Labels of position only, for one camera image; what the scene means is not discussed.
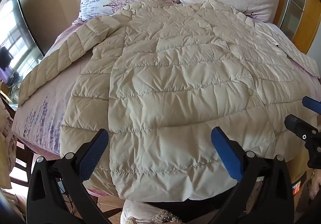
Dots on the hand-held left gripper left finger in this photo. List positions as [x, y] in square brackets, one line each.
[92, 156]

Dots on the wooden glass-panel door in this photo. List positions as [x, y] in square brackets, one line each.
[311, 13]

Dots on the cream quilted puffer jacket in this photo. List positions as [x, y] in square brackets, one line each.
[175, 88]

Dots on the person's right hand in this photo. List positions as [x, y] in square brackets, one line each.
[315, 185]

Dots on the white fuzzy fabric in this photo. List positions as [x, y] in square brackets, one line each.
[140, 211]

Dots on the beige floral cloth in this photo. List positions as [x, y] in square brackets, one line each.
[6, 138]

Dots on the dark wooden chair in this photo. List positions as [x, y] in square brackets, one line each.
[25, 161]

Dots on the orange box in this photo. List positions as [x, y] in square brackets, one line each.
[296, 187]

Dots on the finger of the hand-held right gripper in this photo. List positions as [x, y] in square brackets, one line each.
[311, 103]
[298, 126]

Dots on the pink floral bed sheet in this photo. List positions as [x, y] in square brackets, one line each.
[50, 93]

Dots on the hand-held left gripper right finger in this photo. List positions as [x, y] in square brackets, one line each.
[225, 151]

